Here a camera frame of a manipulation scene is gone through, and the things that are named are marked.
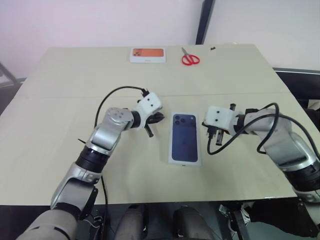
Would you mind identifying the black side table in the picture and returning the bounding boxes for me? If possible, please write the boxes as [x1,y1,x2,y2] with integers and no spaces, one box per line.
[272,66,320,111]

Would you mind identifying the blue smartphone box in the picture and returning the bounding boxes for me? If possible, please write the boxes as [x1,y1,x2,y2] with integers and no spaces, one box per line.
[166,111,204,168]

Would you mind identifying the black metal rack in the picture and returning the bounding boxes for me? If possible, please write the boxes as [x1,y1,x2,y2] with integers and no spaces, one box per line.
[0,60,26,87]

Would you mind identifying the grey rounded leg cover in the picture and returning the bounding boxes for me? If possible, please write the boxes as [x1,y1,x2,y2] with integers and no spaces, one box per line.
[173,205,216,240]
[114,203,149,240]

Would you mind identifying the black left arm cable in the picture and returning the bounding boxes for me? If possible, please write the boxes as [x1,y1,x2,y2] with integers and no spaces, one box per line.
[95,85,151,221]

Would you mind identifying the dark vertical post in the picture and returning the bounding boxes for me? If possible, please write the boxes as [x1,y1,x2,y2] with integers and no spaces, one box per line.
[194,0,217,46]

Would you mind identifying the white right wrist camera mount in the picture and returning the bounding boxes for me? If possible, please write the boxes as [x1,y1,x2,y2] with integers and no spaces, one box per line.
[201,105,237,134]

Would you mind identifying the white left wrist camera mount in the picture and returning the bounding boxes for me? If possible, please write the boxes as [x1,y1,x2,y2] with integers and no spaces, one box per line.
[134,92,164,132]

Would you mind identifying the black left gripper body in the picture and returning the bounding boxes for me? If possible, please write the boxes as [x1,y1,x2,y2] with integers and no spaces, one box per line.
[145,113,160,126]

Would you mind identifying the red handled scissors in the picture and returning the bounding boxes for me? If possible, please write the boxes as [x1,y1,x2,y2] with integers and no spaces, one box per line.
[180,46,201,67]

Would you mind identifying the white box with orange phone print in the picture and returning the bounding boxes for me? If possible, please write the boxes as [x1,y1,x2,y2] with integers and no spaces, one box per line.
[129,47,168,64]

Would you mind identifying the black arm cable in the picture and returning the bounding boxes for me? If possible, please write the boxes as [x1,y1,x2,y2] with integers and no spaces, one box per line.
[206,101,281,156]
[95,85,151,221]

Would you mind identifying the black table leg frame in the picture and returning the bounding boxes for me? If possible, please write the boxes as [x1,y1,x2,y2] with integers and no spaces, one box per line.
[218,203,254,240]

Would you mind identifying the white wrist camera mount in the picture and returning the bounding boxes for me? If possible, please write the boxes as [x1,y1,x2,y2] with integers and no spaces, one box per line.
[201,105,237,134]
[134,92,164,132]

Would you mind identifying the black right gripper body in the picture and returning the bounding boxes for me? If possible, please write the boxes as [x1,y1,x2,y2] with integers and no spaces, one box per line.
[205,124,227,137]

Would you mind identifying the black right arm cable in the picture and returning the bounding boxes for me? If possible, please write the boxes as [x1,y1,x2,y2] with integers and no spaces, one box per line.
[206,101,281,156]

